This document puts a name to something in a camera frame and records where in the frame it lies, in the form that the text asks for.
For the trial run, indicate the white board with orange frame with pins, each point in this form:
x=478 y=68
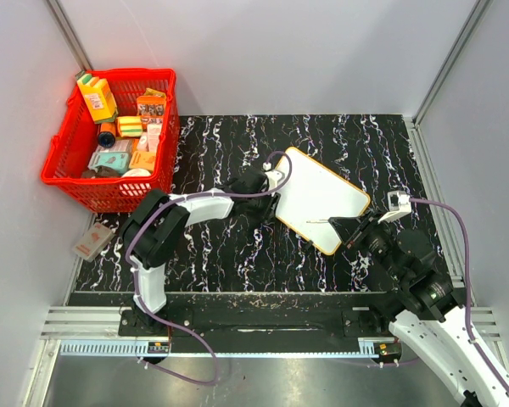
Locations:
x=315 y=192

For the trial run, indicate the orange black bottle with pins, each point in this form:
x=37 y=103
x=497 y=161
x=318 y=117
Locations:
x=107 y=135

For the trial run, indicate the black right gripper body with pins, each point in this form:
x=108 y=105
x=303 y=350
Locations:
x=377 y=241

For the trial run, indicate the orange small packet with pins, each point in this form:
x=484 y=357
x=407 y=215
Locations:
x=143 y=160

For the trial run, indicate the orange snack box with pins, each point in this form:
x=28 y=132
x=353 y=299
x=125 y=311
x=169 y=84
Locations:
x=151 y=106

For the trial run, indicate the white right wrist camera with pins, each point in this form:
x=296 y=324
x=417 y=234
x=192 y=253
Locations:
x=399 y=206

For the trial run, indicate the white red marker pen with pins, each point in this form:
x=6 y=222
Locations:
x=318 y=221

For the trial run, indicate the red plastic shopping basket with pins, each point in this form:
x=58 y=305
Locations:
x=72 y=147

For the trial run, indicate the teal snack box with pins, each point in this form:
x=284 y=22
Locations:
x=118 y=162

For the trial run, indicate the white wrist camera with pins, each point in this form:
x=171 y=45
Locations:
x=274 y=178
x=399 y=206

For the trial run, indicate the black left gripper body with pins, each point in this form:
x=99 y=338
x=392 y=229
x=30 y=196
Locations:
x=261 y=208

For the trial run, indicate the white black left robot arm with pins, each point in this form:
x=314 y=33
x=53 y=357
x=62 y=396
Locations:
x=151 y=233

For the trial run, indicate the yellow juice carton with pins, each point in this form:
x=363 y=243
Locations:
x=98 y=98

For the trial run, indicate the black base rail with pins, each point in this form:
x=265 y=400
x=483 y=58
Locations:
x=335 y=314

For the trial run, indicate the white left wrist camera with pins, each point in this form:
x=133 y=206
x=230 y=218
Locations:
x=274 y=178

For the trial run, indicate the pink white small box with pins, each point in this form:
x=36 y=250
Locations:
x=93 y=242

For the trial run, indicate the pink white carton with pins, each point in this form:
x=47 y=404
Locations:
x=149 y=140

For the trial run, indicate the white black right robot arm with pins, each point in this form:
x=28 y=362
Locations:
x=427 y=313

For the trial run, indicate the yellow green sponge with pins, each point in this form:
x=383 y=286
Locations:
x=129 y=126

